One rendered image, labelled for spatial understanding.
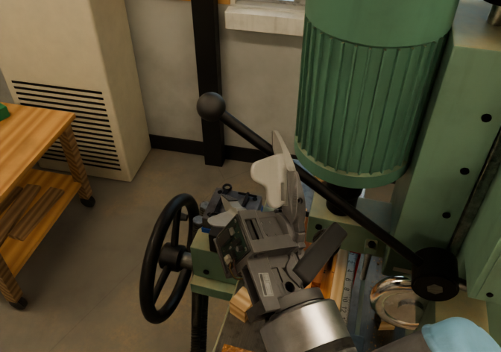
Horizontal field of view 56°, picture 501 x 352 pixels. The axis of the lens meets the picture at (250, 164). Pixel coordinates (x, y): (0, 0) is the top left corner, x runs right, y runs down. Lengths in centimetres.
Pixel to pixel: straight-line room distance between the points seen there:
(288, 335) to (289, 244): 10
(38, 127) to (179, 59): 70
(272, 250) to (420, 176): 25
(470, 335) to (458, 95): 28
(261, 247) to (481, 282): 27
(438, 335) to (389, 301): 34
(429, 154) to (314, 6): 24
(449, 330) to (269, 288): 19
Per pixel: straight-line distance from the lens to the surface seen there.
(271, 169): 55
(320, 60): 58
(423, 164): 65
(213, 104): 55
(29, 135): 203
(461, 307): 74
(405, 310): 78
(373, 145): 63
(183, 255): 105
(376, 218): 82
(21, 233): 211
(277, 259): 55
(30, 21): 215
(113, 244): 221
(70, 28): 206
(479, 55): 57
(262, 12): 202
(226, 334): 86
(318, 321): 51
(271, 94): 223
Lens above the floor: 166
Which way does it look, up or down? 42 degrees down
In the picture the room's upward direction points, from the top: straight up
